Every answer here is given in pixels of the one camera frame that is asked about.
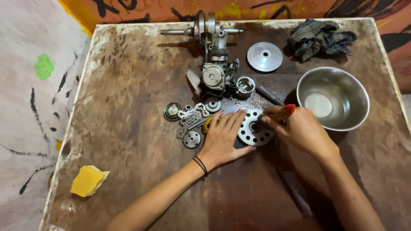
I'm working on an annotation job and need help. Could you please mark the person's left hand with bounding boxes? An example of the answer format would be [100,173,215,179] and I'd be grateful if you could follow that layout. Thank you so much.
[197,109,257,169]

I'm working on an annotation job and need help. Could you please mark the person's right hand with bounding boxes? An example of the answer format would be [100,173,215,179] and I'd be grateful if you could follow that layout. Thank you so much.
[261,107,340,158]

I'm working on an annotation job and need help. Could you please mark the red-handled brush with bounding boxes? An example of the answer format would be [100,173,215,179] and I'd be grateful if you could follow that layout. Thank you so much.
[258,104,296,122]

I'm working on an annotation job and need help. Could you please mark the large toothed steel gear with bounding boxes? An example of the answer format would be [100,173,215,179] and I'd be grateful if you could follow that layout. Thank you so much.
[237,109,275,147]

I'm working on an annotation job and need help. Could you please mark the black cylindrical rod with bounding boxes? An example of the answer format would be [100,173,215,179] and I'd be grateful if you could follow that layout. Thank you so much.
[256,85,285,106]

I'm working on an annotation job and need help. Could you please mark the silver piston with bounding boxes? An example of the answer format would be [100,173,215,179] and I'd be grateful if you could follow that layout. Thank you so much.
[235,76,256,99]

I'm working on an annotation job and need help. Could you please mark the small silver sprocket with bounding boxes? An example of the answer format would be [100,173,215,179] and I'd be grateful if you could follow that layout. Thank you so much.
[205,98,222,113]

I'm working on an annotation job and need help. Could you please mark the round silver pulley plate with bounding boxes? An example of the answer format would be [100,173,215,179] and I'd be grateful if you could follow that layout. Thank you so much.
[247,42,284,73]

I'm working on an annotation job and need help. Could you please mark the brass toothed gear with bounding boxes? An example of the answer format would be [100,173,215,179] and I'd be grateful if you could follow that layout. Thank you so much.
[203,115,222,133]

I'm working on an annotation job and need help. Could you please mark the stainless steel bowl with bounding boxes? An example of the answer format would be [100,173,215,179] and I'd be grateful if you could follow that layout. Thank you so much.
[296,66,370,132]

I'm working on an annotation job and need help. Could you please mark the grey carburetor assembly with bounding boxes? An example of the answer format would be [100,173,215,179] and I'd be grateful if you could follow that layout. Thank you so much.
[187,30,240,99]

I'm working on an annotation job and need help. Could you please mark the thin steel pin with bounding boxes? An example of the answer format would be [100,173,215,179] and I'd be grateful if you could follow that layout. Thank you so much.
[188,111,224,130]

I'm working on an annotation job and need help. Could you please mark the small round steel disc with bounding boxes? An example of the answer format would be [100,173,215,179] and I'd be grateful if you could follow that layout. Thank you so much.
[182,130,202,149]

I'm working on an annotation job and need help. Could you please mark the black wrist bands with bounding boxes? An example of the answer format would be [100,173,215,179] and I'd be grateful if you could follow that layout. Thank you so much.
[192,156,208,177]

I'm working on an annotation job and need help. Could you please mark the dark crumpled rag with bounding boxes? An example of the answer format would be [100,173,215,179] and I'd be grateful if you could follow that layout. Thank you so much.
[288,18,358,62]

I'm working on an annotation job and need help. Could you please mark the round dark metal cap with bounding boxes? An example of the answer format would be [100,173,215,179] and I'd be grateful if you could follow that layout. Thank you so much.
[163,102,183,121]

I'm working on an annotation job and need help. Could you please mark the steel crankshaft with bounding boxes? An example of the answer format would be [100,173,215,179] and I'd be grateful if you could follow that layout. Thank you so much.
[160,10,244,49]

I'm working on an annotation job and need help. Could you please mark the yellow sponge piece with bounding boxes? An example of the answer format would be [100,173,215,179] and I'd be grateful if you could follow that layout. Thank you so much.
[70,165,110,198]

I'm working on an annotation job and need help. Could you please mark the silver timing chain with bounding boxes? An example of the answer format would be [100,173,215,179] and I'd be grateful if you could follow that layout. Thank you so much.
[176,103,210,139]

